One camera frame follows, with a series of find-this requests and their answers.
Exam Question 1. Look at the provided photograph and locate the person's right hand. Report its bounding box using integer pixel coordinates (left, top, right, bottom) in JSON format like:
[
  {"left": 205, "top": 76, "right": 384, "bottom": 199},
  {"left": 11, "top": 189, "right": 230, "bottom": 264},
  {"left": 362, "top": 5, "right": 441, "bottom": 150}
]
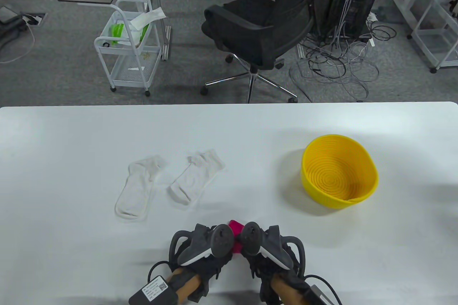
[{"left": 240, "top": 252, "right": 306, "bottom": 283}]

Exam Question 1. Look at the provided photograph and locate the person's left hand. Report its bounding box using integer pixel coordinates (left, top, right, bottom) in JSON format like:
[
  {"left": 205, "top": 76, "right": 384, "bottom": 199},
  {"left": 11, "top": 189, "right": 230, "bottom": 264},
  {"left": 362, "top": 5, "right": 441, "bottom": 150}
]
[{"left": 175, "top": 252, "right": 233, "bottom": 280}]

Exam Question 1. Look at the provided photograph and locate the pink sock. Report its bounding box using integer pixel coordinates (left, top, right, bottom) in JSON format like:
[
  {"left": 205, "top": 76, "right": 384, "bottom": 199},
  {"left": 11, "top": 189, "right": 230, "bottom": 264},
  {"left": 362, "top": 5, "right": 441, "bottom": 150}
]
[{"left": 228, "top": 220, "right": 246, "bottom": 255}]

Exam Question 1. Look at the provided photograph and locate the white sock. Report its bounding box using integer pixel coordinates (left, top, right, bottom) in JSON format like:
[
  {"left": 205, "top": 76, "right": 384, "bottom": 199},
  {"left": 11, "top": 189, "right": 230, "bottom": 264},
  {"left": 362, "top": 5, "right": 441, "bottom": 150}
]
[
  {"left": 114, "top": 155, "right": 167, "bottom": 222},
  {"left": 168, "top": 149, "right": 227, "bottom": 206}
]

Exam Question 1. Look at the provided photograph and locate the person's left forearm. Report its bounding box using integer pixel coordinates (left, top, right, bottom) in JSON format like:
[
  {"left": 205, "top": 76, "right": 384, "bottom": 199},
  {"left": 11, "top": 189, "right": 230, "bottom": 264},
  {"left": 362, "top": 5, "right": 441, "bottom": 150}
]
[{"left": 168, "top": 271, "right": 201, "bottom": 302}]

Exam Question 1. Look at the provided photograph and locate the person's right forearm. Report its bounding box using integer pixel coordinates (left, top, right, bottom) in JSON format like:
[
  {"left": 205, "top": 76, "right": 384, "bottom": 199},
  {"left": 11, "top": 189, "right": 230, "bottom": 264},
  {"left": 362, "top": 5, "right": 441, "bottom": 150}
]
[{"left": 269, "top": 276, "right": 308, "bottom": 305}]

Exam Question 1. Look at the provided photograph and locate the yellow woven basket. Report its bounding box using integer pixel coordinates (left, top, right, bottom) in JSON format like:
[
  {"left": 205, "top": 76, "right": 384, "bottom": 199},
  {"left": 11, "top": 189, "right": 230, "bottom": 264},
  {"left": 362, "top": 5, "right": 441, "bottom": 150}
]
[{"left": 301, "top": 134, "right": 379, "bottom": 210}]

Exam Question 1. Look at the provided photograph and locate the silver metal stand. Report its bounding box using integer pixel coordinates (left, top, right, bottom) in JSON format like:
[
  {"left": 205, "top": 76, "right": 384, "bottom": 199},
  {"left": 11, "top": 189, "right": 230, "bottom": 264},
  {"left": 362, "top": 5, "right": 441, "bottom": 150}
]
[{"left": 150, "top": 0, "right": 172, "bottom": 62}]

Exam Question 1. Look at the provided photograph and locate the black mesh office chair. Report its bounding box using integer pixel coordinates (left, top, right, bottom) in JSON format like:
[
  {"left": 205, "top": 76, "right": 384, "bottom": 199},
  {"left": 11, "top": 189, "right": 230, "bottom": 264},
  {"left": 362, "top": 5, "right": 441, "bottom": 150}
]
[{"left": 200, "top": 0, "right": 335, "bottom": 104}]

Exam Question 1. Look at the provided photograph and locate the white green wipes pack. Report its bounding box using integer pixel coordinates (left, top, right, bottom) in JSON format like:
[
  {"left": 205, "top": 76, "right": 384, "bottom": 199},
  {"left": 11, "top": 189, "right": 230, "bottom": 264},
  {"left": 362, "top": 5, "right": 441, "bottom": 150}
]
[{"left": 123, "top": 25, "right": 151, "bottom": 47}]

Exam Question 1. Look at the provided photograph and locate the green plastic packet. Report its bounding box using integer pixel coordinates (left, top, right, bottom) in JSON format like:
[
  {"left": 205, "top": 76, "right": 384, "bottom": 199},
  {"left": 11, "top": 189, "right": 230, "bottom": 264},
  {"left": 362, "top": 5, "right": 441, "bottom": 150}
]
[{"left": 109, "top": 23, "right": 126, "bottom": 45}]

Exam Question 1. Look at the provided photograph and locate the white paper towel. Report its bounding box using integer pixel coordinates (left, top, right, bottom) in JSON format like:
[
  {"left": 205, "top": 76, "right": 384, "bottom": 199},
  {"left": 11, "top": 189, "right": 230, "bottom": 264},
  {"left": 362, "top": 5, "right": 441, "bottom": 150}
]
[{"left": 129, "top": 8, "right": 167, "bottom": 30}]

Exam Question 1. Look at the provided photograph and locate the white metal rack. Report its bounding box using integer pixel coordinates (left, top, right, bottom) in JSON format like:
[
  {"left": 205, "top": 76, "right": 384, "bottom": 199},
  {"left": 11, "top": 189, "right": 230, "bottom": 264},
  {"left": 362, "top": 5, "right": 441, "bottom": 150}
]
[{"left": 411, "top": 0, "right": 458, "bottom": 74}]

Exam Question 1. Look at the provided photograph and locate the floor power socket box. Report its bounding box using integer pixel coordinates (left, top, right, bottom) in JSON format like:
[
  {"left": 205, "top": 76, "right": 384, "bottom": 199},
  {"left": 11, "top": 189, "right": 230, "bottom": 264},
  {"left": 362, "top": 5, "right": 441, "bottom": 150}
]
[{"left": 22, "top": 13, "right": 47, "bottom": 26}]

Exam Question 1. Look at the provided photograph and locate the white wire utility cart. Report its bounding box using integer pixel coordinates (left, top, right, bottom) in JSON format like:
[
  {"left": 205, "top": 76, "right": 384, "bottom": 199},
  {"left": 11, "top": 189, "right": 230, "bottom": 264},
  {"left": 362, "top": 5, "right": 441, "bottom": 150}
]
[{"left": 94, "top": 0, "right": 162, "bottom": 97}]

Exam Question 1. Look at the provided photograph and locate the tangle of floor cables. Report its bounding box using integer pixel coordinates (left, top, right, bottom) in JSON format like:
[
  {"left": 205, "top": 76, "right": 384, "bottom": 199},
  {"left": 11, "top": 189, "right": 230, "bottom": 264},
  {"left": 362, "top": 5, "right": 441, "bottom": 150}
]
[{"left": 289, "top": 15, "right": 397, "bottom": 103}]

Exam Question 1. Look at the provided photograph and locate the white desk leg frame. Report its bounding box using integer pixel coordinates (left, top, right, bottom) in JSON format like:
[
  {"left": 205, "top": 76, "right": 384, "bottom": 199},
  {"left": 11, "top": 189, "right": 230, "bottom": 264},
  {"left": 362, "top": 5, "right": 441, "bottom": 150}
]
[{"left": 390, "top": 0, "right": 435, "bottom": 39}]

